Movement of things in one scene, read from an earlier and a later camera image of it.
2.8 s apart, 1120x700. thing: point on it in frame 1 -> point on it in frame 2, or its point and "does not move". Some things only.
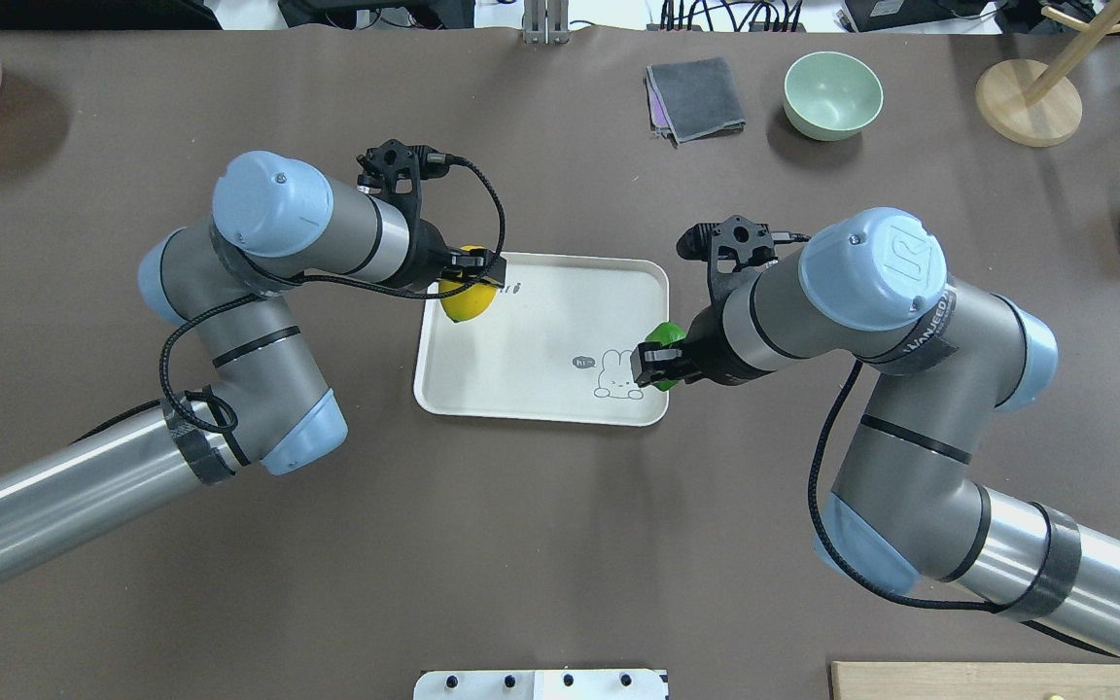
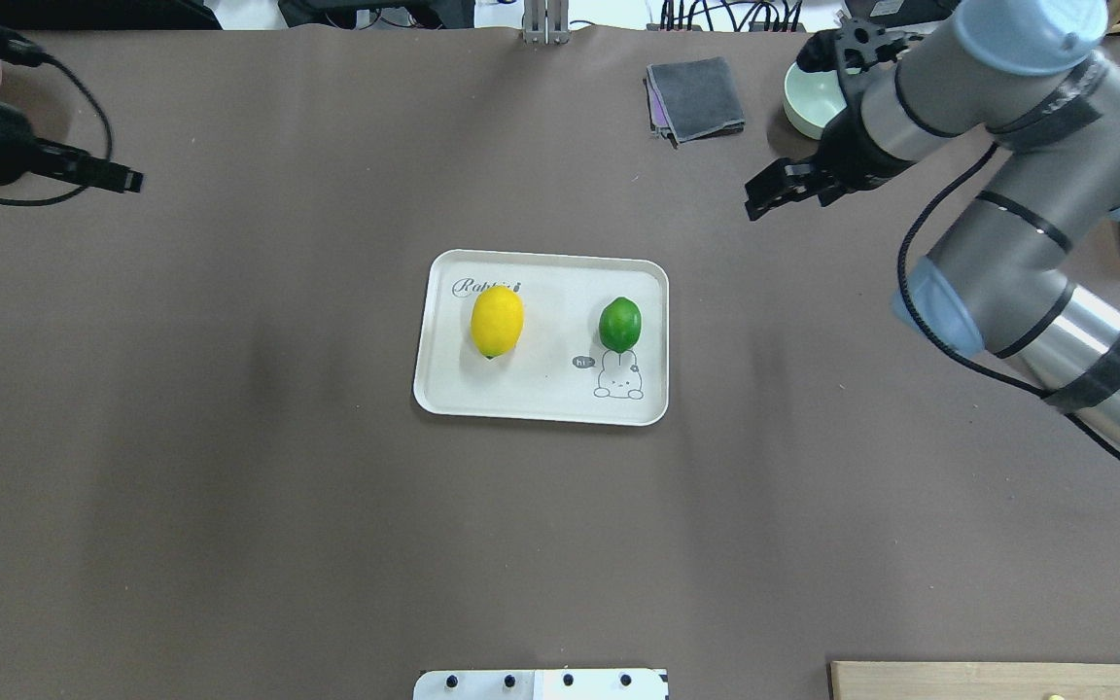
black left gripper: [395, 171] -> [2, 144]
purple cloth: [656, 113] does not move
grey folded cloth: [699, 99] does not move
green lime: [666, 333] -> [620, 324]
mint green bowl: [830, 96] does not move
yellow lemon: [471, 303] -> [497, 321]
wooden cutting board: [944, 681] does not move
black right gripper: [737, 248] -> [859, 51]
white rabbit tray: [554, 344] does not move
